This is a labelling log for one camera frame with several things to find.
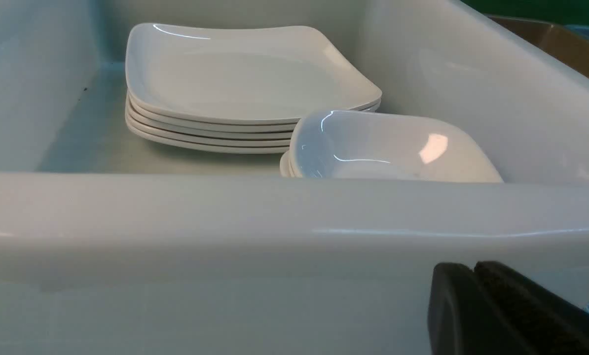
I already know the brown plastic bin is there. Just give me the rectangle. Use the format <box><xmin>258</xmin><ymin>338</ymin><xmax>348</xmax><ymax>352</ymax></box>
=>
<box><xmin>487</xmin><ymin>14</ymin><xmax>589</xmax><ymax>79</ymax></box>

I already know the top white square plate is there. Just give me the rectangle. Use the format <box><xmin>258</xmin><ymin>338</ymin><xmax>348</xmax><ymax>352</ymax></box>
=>
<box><xmin>125</xmin><ymin>23</ymin><xmax>382</xmax><ymax>125</ymax></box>

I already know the white square plate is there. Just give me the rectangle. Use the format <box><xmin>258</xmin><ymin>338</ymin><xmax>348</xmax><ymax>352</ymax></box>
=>
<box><xmin>125</xmin><ymin>23</ymin><xmax>382</xmax><ymax>125</ymax></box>
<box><xmin>126</xmin><ymin>94</ymin><xmax>296</xmax><ymax>134</ymax></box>
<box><xmin>125</xmin><ymin>105</ymin><xmax>295</xmax><ymax>140</ymax></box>
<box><xmin>124</xmin><ymin>114</ymin><xmax>290</xmax><ymax>154</ymax></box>

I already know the stack of white bowls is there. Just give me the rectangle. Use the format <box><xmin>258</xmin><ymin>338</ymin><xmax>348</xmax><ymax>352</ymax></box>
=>
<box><xmin>279</xmin><ymin>151</ymin><xmax>296</xmax><ymax>178</ymax></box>

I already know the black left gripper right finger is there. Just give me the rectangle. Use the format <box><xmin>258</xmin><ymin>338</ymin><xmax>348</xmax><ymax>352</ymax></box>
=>
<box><xmin>474</xmin><ymin>261</ymin><xmax>589</xmax><ymax>355</ymax></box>

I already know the top white small bowl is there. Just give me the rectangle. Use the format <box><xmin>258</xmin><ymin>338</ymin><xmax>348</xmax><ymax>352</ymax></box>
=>
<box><xmin>288</xmin><ymin>110</ymin><xmax>503</xmax><ymax>183</ymax></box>

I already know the green backdrop cloth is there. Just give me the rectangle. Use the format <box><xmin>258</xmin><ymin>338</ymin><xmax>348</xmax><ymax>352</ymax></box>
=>
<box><xmin>463</xmin><ymin>0</ymin><xmax>589</xmax><ymax>26</ymax></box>

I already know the large white plastic tub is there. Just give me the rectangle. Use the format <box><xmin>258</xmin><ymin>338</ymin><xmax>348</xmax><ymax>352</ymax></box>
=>
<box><xmin>0</xmin><ymin>0</ymin><xmax>589</xmax><ymax>355</ymax></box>

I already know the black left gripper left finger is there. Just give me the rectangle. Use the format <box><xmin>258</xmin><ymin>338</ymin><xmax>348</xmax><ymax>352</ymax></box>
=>
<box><xmin>428</xmin><ymin>263</ymin><xmax>537</xmax><ymax>355</ymax></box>

